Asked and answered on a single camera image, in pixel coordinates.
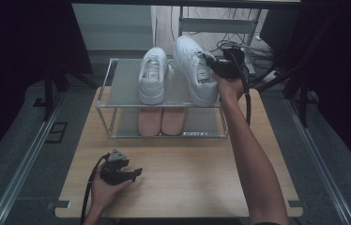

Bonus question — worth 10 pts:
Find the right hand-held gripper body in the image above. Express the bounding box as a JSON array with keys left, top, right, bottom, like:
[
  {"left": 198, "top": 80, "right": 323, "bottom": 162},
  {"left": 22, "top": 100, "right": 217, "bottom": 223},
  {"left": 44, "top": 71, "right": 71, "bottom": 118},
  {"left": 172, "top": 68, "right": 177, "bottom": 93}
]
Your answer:
[{"left": 210, "top": 46, "right": 247, "bottom": 80}]

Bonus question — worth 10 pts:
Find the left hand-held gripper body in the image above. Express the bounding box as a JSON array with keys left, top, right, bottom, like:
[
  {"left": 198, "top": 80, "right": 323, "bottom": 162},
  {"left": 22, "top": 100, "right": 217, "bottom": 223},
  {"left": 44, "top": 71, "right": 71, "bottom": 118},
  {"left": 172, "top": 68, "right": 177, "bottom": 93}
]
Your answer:
[{"left": 99, "top": 148, "right": 131, "bottom": 187}]

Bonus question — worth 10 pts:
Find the white sneaker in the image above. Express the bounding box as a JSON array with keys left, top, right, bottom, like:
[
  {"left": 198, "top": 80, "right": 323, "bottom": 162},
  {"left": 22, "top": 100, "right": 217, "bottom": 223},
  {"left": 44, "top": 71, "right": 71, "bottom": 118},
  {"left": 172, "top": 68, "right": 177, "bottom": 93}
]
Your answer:
[
  {"left": 138, "top": 46, "right": 168, "bottom": 106},
  {"left": 173, "top": 35, "right": 220, "bottom": 108}
]

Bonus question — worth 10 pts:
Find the pink slipper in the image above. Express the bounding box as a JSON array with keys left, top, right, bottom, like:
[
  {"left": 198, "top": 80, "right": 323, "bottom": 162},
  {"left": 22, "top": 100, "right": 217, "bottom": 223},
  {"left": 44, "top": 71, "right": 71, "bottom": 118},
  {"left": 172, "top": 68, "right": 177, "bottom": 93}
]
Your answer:
[
  {"left": 137, "top": 107, "right": 163, "bottom": 138},
  {"left": 160, "top": 107, "right": 188, "bottom": 136}
]

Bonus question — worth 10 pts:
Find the grey metal shoe rack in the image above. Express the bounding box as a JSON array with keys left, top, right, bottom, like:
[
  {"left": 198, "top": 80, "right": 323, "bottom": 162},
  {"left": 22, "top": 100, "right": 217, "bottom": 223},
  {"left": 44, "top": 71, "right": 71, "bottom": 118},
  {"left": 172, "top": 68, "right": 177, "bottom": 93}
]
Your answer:
[{"left": 95, "top": 58, "right": 242, "bottom": 139}]

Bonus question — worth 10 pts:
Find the person's left hand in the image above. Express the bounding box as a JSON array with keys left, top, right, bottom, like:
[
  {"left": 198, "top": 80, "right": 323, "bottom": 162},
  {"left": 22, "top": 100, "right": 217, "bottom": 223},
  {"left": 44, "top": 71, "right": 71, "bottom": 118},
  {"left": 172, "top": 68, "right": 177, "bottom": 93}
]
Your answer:
[{"left": 89, "top": 172, "right": 134, "bottom": 215}]

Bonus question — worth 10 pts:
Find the person's right hand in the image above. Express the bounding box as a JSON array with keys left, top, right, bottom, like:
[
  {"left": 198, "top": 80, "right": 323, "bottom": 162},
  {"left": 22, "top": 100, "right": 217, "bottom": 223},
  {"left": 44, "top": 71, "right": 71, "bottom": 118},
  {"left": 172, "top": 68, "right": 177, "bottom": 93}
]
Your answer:
[{"left": 211, "top": 72, "right": 247, "bottom": 107}]

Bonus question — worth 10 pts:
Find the white power strip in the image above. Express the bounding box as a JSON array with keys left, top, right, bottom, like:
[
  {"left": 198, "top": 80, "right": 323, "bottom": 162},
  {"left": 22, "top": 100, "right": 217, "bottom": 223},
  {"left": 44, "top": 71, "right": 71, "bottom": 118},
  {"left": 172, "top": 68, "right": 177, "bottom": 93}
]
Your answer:
[{"left": 262, "top": 70, "right": 282, "bottom": 83}]

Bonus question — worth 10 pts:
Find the black stand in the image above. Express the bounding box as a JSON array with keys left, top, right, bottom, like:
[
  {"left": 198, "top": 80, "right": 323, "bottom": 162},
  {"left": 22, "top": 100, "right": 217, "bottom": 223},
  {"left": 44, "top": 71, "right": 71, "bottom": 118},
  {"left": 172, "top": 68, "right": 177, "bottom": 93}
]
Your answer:
[
  {"left": 32, "top": 62, "right": 98, "bottom": 122},
  {"left": 248, "top": 55, "right": 322, "bottom": 129}
]

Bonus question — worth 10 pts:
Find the white cabinet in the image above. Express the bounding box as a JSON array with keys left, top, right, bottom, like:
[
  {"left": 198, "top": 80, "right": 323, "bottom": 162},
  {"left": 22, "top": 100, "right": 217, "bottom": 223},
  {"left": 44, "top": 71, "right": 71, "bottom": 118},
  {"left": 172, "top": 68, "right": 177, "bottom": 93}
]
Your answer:
[{"left": 71, "top": 3, "right": 157, "bottom": 52}]

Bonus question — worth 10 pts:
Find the dark curtain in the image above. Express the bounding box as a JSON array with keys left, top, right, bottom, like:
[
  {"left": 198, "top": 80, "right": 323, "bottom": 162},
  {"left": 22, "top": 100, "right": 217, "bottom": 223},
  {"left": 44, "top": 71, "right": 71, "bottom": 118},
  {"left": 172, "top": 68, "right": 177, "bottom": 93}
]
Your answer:
[
  {"left": 0, "top": 0, "right": 94, "bottom": 173},
  {"left": 289, "top": 0, "right": 351, "bottom": 179}
]

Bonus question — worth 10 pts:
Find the black floor cable bundle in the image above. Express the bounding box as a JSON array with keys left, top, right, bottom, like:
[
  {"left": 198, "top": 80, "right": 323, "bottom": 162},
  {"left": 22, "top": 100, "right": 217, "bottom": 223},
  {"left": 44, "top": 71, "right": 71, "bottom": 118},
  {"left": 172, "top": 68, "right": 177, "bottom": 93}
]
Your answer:
[{"left": 170, "top": 6, "right": 275, "bottom": 61}]

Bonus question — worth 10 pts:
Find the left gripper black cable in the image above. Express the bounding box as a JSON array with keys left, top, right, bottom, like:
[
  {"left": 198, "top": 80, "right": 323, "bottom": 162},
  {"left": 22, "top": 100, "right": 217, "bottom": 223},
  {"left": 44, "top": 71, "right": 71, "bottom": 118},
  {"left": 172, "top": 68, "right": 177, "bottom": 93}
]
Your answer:
[{"left": 79, "top": 152, "right": 111, "bottom": 225}]

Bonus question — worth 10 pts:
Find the white metal desk frame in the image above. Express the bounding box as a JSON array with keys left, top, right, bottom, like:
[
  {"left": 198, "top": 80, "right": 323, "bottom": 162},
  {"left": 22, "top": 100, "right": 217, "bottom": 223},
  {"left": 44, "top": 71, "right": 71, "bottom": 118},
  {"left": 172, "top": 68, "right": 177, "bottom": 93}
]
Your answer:
[{"left": 177, "top": 6, "right": 257, "bottom": 77}]

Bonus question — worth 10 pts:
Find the aluminium floor rail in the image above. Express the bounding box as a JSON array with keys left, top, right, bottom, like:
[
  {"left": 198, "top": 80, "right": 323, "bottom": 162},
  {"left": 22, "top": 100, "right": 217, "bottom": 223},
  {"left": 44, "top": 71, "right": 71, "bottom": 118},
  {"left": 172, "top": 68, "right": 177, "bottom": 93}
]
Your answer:
[
  {"left": 284, "top": 97, "right": 351, "bottom": 225},
  {"left": 0, "top": 93, "right": 67, "bottom": 225}
]

